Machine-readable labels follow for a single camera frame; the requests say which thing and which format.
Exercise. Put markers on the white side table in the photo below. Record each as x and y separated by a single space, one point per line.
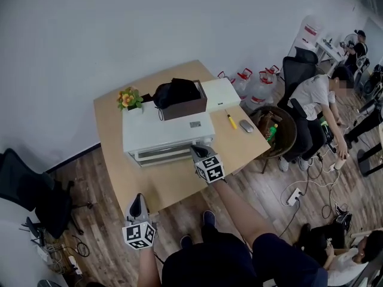
329 51

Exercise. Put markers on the yellow screwdriver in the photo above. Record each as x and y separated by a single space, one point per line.
232 121

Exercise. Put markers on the brown box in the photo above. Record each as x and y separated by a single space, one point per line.
185 109

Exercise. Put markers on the person's left shoe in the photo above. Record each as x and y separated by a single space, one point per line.
186 241

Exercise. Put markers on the person's right forearm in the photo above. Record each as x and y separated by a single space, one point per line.
242 214

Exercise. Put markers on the potted orange flowers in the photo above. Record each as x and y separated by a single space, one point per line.
130 99

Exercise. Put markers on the person's right shoe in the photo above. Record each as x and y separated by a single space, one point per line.
209 218

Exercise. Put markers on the white flat box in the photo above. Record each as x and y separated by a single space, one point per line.
221 94

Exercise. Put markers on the person's shoe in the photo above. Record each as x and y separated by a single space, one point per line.
209 218
186 241

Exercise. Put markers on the black bag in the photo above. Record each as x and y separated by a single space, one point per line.
176 93

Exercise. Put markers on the white toaster oven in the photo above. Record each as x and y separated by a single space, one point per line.
161 130

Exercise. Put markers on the dark wicker chair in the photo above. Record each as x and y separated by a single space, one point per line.
285 136

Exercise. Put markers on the white power strip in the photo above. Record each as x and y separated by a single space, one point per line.
74 265
294 196

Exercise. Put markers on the brown bag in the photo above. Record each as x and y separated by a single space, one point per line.
267 118

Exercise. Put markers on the black mesh office chair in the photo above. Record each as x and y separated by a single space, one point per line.
299 67
30 187

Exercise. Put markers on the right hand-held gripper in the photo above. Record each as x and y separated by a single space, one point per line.
211 169

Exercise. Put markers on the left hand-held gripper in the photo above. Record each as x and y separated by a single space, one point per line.
139 235

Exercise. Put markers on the clear water jug red cap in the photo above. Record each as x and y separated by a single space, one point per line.
273 72
242 85
258 94
226 76

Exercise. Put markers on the round wooden table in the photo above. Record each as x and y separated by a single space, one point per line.
371 160

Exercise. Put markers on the standing fan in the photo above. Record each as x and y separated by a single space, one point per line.
350 39

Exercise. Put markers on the green bottle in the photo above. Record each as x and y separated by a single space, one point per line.
272 131

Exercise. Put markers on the grey computer mouse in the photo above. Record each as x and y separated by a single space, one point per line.
246 126

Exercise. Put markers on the white water dispenser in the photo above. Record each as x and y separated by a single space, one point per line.
309 31

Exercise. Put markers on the person's dark clothing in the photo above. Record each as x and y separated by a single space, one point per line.
215 262

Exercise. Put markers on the person's left forearm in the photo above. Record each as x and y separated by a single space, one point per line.
148 268

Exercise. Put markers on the light wooden table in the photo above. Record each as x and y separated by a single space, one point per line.
134 184

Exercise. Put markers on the black router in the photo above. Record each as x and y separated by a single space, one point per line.
34 235

